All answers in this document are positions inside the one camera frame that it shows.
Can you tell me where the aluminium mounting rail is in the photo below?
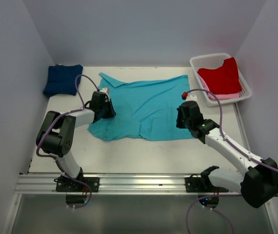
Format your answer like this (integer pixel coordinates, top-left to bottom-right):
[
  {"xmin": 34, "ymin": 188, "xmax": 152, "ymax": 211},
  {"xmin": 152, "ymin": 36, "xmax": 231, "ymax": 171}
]
[{"xmin": 14, "ymin": 103, "xmax": 271, "ymax": 195}]

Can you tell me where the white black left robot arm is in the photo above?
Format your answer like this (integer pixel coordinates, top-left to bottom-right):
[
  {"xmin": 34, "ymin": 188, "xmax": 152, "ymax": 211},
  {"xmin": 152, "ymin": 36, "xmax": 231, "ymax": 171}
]
[{"xmin": 36, "ymin": 88, "xmax": 116, "ymax": 193}]

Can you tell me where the pink t shirt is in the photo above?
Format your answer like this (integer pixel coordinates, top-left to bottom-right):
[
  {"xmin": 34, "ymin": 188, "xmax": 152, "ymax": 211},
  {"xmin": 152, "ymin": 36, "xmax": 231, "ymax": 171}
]
[{"xmin": 198, "ymin": 73, "xmax": 242, "ymax": 100}]

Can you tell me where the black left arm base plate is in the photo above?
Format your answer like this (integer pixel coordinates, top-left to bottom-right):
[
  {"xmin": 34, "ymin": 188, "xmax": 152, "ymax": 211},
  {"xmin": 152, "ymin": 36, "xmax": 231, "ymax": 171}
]
[{"xmin": 54, "ymin": 176, "xmax": 100, "ymax": 193}]

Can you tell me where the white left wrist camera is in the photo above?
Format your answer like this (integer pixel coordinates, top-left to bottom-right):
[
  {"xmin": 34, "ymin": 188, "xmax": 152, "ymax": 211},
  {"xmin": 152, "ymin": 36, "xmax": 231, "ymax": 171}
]
[{"xmin": 100, "ymin": 87, "xmax": 109, "ymax": 95}]

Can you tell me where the folded navy blue t shirt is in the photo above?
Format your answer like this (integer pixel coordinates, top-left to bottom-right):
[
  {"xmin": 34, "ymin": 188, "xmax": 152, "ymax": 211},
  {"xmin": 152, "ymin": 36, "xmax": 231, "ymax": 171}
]
[{"xmin": 43, "ymin": 64, "xmax": 83, "ymax": 98}]

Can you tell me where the red t shirt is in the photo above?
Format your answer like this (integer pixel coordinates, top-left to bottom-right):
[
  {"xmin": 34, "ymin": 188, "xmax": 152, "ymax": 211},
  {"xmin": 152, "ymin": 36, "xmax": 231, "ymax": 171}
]
[{"xmin": 198, "ymin": 57, "xmax": 242, "ymax": 95}]

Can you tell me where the turquoise t shirt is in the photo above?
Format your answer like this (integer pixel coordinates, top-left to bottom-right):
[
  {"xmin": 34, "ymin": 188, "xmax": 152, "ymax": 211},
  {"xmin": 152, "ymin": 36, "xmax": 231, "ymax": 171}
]
[{"xmin": 88, "ymin": 73, "xmax": 192, "ymax": 141}]

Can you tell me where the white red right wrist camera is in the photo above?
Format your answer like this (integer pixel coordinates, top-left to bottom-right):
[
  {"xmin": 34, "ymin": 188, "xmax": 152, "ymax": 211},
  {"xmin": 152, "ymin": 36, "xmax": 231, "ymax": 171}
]
[{"xmin": 181, "ymin": 92, "xmax": 198, "ymax": 102}]

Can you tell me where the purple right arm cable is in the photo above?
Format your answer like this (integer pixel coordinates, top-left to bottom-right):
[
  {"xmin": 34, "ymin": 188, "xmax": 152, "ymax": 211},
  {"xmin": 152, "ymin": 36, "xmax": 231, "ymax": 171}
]
[{"xmin": 185, "ymin": 88, "xmax": 278, "ymax": 234}]

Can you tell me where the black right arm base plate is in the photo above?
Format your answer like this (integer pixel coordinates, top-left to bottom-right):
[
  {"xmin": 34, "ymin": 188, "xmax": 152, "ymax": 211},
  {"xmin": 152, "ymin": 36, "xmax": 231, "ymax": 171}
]
[{"xmin": 184, "ymin": 174, "xmax": 229, "ymax": 193}]

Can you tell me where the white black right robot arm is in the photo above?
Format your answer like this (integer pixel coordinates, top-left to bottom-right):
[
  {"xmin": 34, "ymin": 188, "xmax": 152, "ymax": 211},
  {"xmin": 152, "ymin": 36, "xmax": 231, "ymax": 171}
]
[{"xmin": 176, "ymin": 101, "xmax": 278, "ymax": 208}]

